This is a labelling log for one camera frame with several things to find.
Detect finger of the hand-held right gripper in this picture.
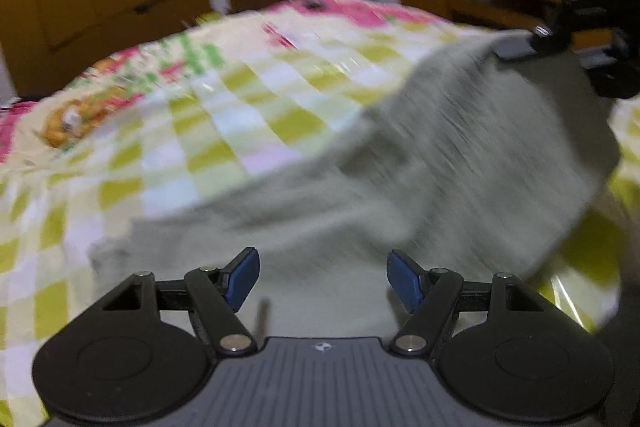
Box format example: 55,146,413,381
491,23,571,61

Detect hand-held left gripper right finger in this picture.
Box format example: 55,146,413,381
386,249,553,356

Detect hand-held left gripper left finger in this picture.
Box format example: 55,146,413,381
100,246,262,356

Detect grey-green pants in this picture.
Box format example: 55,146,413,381
87,29,622,344

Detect checkered floral bed blanket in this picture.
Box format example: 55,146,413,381
0,0,640,427

